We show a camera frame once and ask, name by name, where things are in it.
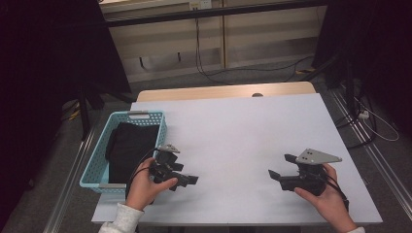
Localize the aluminium floor rail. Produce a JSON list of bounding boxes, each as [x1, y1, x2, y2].
[[329, 88, 412, 213], [42, 127, 96, 233]]

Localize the black hanging cable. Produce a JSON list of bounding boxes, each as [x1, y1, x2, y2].
[[193, 17, 315, 85]]

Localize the black horizontal bar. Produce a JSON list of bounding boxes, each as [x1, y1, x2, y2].
[[104, 0, 328, 28]]

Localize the black curtain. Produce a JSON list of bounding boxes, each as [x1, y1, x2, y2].
[[312, 0, 412, 137], [0, 0, 132, 227]]

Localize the light blue plastic basket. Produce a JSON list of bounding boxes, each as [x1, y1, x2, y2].
[[79, 110, 168, 196]]

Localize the left hand-held gripper cable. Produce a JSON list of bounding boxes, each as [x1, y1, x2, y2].
[[125, 148, 159, 202]]

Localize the person's right hand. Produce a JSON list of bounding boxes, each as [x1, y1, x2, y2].
[[293, 163, 358, 233]]

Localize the hand-held gripper cable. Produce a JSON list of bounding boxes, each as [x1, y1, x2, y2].
[[319, 171, 351, 212], [125, 148, 159, 202]]

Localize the person's left hand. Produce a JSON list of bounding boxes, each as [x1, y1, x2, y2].
[[124, 156, 179, 212]]

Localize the black shorts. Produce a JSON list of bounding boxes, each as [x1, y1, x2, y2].
[[105, 121, 160, 184]]

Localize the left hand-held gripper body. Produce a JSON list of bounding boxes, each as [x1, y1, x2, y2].
[[149, 143, 182, 192]]

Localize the white wall socket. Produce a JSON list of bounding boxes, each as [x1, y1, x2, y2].
[[189, 0, 213, 10]]

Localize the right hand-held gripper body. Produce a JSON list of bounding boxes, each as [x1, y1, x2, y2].
[[279, 148, 343, 197]]

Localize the right hand-held gripper cable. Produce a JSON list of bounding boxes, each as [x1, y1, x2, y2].
[[319, 171, 351, 212]]

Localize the yellow floor cable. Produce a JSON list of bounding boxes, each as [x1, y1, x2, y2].
[[66, 101, 82, 121]]

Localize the white table mat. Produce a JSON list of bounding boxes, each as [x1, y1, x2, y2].
[[91, 92, 384, 226]]

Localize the white floor cable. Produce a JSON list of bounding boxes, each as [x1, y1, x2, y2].
[[353, 96, 400, 143]]

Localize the black floor cables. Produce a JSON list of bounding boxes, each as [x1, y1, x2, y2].
[[334, 93, 378, 150]]

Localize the black stand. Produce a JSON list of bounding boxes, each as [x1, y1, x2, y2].
[[299, 51, 358, 117], [77, 83, 137, 142]]

